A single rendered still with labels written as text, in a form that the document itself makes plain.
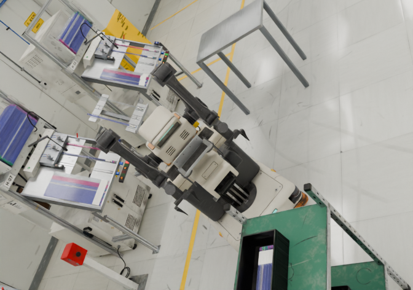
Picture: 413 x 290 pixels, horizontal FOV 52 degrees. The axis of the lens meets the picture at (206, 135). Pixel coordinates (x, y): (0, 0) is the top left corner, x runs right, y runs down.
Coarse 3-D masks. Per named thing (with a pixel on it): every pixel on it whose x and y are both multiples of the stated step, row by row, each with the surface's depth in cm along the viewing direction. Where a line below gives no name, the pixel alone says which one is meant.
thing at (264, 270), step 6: (264, 246) 183; (270, 246) 181; (264, 252) 181; (270, 252) 179; (264, 258) 179; (270, 258) 177; (258, 264) 180; (264, 264) 178; (270, 264) 176; (258, 270) 178; (264, 270) 176; (270, 270) 174; (258, 276) 176; (264, 276) 174; (270, 276) 172; (258, 282) 174; (264, 282) 172; (270, 282) 170; (258, 288) 172; (264, 288) 171
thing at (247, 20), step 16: (256, 0) 380; (240, 16) 381; (256, 16) 361; (272, 16) 387; (208, 32) 406; (224, 32) 383; (240, 32) 363; (208, 48) 385; (224, 48) 369; (288, 64) 375; (304, 80) 386
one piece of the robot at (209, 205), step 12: (204, 132) 304; (216, 132) 294; (216, 144) 294; (240, 156) 307; (168, 168) 306; (240, 168) 310; (252, 168) 315; (168, 180) 297; (180, 180) 290; (192, 180) 295; (240, 180) 313; (204, 192) 302; (228, 192) 305; (240, 192) 312; (192, 204) 302; (204, 204) 305; (216, 204) 310; (240, 204) 313; (216, 216) 314
